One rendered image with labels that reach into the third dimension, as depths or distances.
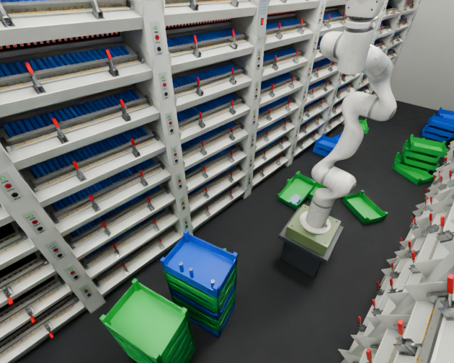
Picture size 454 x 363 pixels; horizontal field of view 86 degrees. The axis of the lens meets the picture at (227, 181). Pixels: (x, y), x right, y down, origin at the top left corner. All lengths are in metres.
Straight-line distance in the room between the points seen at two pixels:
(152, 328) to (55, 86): 1.02
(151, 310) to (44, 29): 1.13
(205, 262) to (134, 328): 0.40
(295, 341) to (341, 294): 0.44
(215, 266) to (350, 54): 1.01
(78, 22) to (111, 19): 0.11
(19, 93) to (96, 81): 0.24
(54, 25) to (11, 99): 0.27
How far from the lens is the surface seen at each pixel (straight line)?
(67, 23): 1.08
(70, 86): 1.11
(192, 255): 1.30
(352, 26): 0.93
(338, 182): 1.38
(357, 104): 1.34
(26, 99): 1.07
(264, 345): 1.64
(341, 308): 1.83
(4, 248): 1.38
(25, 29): 1.05
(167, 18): 1.25
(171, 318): 1.26
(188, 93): 1.41
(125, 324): 1.30
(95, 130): 1.19
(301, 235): 1.59
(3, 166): 1.14
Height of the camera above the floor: 1.55
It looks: 39 degrees down
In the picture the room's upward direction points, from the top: straight up
